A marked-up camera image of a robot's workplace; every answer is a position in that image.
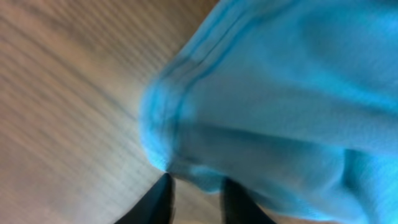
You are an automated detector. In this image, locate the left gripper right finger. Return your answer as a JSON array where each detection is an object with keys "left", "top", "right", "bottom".
[{"left": 221, "top": 179, "right": 276, "bottom": 224}]

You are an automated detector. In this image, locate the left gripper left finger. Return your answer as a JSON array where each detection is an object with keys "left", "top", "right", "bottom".
[{"left": 115, "top": 173, "right": 175, "bottom": 224}]

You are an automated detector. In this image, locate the light blue printed t-shirt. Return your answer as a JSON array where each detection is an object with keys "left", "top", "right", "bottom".
[{"left": 141, "top": 0, "right": 397, "bottom": 223}]

